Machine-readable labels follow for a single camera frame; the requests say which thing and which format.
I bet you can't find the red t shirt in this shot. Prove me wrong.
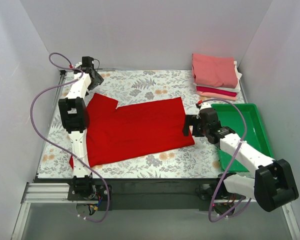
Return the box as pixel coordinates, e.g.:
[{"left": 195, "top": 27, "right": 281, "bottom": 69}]
[{"left": 68, "top": 92, "right": 196, "bottom": 169}]

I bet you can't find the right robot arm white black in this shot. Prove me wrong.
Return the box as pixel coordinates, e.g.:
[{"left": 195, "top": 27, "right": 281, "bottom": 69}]
[{"left": 182, "top": 107, "right": 299, "bottom": 212}]

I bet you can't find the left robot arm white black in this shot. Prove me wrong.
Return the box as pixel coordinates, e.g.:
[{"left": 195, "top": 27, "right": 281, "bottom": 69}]
[{"left": 58, "top": 56, "right": 103, "bottom": 200}]

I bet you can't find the light pink folded shirt bottom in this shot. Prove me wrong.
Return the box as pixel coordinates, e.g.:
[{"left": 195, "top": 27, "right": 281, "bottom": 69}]
[{"left": 196, "top": 91, "right": 237, "bottom": 101}]

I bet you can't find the floral patterned table mat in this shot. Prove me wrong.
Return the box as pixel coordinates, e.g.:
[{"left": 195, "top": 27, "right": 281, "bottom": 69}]
[{"left": 36, "top": 69, "right": 250, "bottom": 179}]

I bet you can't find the crimson folded shirt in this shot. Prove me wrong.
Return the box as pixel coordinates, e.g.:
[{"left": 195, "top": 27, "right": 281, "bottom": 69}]
[{"left": 196, "top": 86, "right": 238, "bottom": 97}]

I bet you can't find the green plastic tray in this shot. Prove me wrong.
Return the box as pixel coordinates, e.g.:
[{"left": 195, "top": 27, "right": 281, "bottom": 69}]
[{"left": 211, "top": 103, "right": 273, "bottom": 158}]

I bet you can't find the salmon pink folded shirt top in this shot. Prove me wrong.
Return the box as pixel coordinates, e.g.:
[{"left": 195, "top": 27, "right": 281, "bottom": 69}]
[{"left": 192, "top": 53, "right": 238, "bottom": 89}]

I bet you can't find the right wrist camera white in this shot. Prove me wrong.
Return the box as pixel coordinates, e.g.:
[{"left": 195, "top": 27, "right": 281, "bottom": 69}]
[{"left": 195, "top": 100, "right": 212, "bottom": 110}]

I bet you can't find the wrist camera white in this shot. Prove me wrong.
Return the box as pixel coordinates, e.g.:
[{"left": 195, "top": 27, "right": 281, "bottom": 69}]
[
  {"left": 195, "top": 100, "right": 212, "bottom": 110},
  {"left": 69, "top": 61, "right": 82, "bottom": 71}
]

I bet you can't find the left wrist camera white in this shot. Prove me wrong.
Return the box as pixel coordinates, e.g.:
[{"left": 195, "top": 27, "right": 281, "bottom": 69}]
[{"left": 69, "top": 61, "right": 82, "bottom": 71}]

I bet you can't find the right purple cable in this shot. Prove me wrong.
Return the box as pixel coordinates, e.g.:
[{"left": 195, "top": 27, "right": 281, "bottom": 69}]
[{"left": 194, "top": 97, "right": 253, "bottom": 223}]

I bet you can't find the purple cable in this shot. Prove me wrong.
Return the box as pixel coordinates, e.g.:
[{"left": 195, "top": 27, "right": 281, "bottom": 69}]
[
  {"left": 29, "top": 52, "right": 111, "bottom": 223},
  {"left": 194, "top": 97, "right": 253, "bottom": 223}
]

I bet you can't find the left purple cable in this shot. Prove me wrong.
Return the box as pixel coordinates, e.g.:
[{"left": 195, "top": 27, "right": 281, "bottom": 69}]
[{"left": 29, "top": 52, "right": 111, "bottom": 223}]

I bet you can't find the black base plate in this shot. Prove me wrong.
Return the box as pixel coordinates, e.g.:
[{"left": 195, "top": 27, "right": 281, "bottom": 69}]
[{"left": 67, "top": 177, "right": 247, "bottom": 212}]

